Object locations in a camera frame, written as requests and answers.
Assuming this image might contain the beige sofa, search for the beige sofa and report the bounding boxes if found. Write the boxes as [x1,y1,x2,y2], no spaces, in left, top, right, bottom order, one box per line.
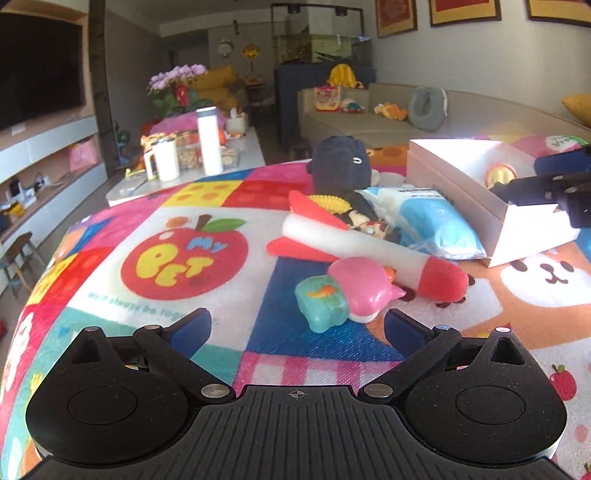
[297,83,590,148]

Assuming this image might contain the round pink pudding badge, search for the round pink pudding badge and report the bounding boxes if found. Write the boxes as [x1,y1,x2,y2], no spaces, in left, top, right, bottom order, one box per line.
[485,163,518,190]

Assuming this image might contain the yellow corn toy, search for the yellow corn toy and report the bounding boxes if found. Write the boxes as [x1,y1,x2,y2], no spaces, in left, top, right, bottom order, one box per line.
[308,194,353,215]

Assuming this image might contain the mickey mouse figurine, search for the mickey mouse figurine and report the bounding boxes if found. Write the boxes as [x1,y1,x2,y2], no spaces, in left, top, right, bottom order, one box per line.
[339,192,401,244]

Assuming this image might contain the blue white tissue pack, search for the blue white tissue pack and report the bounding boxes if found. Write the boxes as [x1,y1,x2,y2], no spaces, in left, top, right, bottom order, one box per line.
[360,186,487,261]

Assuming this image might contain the colourful toy package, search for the colourful toy package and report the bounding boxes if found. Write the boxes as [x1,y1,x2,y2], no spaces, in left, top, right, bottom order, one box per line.
[314,85,342,112]

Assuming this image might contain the white red foam rocket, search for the white red foam rocket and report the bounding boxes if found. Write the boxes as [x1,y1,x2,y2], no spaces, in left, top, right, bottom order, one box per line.
[266,191,469,303]

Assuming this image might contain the yellow cushion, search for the yellow cushion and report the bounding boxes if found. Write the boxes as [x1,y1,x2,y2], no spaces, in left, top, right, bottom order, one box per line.
[561,94,591,128]

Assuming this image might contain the grey neck pillow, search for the grey neck pillow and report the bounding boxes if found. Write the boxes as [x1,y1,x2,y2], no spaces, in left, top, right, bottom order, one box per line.
[408,86,448,132]

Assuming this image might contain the yellow jacket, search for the yellow jacket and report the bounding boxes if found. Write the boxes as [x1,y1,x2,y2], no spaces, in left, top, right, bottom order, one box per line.
[327,63,365,89]

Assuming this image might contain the white tall thermos bottle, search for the white tall thermos bottle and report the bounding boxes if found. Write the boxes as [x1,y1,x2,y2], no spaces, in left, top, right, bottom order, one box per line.
[197,106,223,176]

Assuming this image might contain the white coffee table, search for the white coffee table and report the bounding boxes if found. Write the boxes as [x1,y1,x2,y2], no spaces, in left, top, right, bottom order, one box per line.
[106,127,266,207]

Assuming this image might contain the orange plush toy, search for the orange plush toy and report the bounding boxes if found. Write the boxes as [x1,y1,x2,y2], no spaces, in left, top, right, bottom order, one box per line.
[374,103,409,121]

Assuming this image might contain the white mug with handle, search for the white mug with handle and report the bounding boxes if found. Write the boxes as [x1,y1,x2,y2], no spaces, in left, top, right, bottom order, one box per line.
[144,136,180,182]

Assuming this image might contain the glass fish tank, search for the glass fish tank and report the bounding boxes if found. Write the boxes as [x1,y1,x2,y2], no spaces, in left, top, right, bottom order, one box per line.
[270,1,370,66]

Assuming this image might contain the snack jar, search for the snack jar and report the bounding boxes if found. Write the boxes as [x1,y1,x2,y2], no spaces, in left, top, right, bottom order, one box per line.
[176,131,202,170]

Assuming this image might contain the pink flower bouquet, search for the pink flower bouquet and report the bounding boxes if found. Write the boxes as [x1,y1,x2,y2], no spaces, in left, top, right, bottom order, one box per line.
[146,64,212,118]

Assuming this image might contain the pink pig toy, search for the pink pig toy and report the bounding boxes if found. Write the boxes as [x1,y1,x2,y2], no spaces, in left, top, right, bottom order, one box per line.
[328,257,406,324]

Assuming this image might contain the teal carrot toy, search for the teal carrot toy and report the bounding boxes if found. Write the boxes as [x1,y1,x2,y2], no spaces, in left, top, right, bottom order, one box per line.
[294,275,349,334]

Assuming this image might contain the black television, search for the black television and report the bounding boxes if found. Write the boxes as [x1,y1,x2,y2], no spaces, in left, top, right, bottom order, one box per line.
[0,13,85,129]

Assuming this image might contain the colourful cartoon play mat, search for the colourful cartoon play mat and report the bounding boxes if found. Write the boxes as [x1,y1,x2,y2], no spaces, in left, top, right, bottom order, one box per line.
[1,162,590,479]

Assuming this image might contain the black plush toy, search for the black plush toy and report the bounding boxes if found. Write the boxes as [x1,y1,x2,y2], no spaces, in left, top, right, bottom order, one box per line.
[307,136,372,195]

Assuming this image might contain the pink cardboard box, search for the pink cardboard box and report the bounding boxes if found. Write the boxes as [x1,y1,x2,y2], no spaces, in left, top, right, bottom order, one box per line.
[407,139,579,268]

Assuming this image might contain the tissue box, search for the tissue box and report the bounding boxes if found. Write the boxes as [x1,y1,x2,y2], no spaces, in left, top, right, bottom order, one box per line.
[225,108,249,136]

